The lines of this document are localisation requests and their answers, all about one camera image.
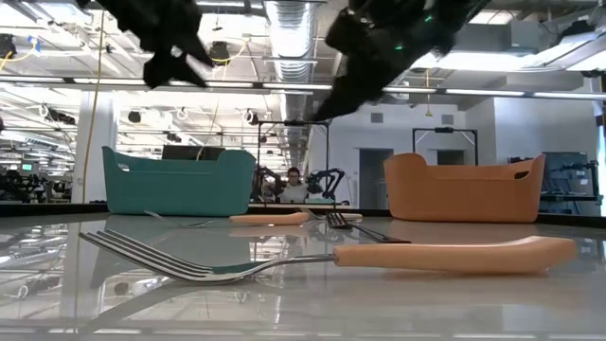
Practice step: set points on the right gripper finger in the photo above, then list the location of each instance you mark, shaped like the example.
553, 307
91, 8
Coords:
352, 90

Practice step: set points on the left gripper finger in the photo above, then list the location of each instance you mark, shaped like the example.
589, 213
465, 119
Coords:
196, 51
168, 68

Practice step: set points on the black metal fork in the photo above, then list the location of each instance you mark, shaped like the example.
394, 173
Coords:
379, 235

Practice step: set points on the orange plastic bin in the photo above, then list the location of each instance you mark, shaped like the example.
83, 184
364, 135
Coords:
464, 199

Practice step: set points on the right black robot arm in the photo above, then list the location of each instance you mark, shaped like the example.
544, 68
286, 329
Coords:
466, 7

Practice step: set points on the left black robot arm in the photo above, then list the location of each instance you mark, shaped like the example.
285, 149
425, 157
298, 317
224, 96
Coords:
142, 4

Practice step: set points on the black background robot arm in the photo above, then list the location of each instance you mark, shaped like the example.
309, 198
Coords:
265, 182
331, 180
19, 187

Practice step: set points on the dark monitor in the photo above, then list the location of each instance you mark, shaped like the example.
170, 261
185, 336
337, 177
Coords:
189, 152

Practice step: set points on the grey door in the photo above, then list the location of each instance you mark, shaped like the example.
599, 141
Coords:
374, 180

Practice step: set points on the person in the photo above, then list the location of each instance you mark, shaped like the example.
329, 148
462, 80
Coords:
293, 192

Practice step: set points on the teal plastic bin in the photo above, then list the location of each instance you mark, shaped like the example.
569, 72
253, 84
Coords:
180, 189

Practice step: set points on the green exit sign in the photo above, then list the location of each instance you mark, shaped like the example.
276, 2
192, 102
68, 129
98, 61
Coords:
27, 166

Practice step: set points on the black overhead camera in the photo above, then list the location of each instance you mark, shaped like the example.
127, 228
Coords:
220, 53

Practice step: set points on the wall air vent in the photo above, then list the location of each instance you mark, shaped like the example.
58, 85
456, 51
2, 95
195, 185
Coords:
377, 117
447, 119

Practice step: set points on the black metal frame stand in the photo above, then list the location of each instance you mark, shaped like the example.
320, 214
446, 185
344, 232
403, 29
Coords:
445, 130
293, 123

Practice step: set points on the silver ceiling duct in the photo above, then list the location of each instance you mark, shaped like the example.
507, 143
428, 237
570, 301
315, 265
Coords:
290, 38

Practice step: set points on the black table edge frame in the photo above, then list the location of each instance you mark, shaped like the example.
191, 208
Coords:
577, 220

